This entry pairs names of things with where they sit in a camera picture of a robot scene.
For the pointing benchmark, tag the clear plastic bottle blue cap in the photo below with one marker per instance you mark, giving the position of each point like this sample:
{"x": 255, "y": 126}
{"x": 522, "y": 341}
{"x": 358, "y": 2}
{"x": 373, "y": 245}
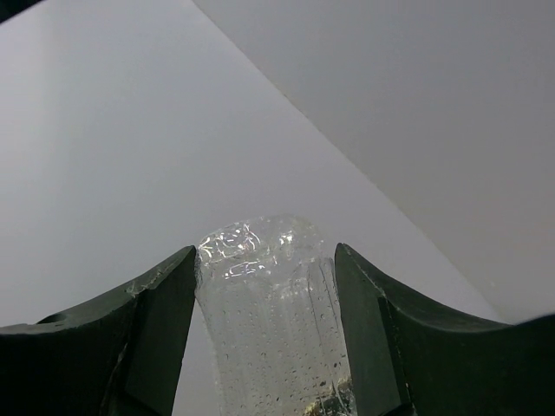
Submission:
{"x": 266, "y": 289}

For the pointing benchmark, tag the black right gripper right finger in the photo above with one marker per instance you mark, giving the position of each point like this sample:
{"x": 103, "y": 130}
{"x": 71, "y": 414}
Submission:
{"x": 411, "y": 355}

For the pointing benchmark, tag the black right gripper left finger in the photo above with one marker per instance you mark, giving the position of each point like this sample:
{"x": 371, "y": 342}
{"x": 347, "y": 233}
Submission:
{"x": 119, "y": 353}

